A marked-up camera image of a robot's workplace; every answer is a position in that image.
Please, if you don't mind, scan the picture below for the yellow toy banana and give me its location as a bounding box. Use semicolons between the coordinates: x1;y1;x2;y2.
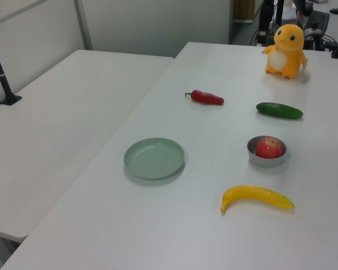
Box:
220;184;295;214

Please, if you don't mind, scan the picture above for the green plastic plate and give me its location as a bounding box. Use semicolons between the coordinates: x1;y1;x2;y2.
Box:
123;137;185;180

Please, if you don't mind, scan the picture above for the red toy chili pepper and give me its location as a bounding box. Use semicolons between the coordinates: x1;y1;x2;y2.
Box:
184;89;225;106

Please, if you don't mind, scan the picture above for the red toy apple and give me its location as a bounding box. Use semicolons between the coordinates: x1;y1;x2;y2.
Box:
255;136;284;159

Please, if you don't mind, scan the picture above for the small metal bowl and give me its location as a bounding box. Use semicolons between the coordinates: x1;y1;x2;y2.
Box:
247;135;288;168

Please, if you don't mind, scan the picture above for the green toy cucumber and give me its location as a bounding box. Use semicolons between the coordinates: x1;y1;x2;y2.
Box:
255;102;304;120

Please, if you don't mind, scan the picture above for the wooden cabinet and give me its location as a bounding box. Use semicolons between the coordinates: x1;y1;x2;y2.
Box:
233;0;256;22

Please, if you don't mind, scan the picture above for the orange plush dinosaur toy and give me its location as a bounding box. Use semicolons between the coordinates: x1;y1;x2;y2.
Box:
261;23;306;79

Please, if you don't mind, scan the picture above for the black pole with flat base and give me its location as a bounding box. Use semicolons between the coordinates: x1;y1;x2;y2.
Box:
0;28;23;106

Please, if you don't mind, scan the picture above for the grey partition frame post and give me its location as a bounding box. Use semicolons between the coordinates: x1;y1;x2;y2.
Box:
74;0;93;51

